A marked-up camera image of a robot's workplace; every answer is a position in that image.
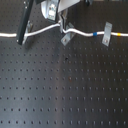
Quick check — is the grey left cable clip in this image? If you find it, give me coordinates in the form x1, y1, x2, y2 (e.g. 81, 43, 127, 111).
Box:
22, 21, 33, 44

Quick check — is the dark green metal bar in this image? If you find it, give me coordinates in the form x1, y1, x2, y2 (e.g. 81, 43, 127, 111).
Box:
16, 0, 34, 45

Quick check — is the grey cable clip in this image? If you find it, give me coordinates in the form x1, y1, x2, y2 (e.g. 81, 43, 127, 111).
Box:
102, 22, 112, 47
22, 21, 33, 44
61, 23, 75, 46

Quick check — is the grey right cable clip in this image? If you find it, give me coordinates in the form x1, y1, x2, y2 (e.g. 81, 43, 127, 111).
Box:
102, 22, 112, 47

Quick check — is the grey middle cable clip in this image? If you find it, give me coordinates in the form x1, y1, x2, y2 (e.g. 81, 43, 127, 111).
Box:
61, 23, 75, 46

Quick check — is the white cable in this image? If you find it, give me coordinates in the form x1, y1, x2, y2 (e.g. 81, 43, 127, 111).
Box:
0, 22, 128, 38

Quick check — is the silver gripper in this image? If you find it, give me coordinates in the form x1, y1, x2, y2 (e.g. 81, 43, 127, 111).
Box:
41, 0, 80, 33

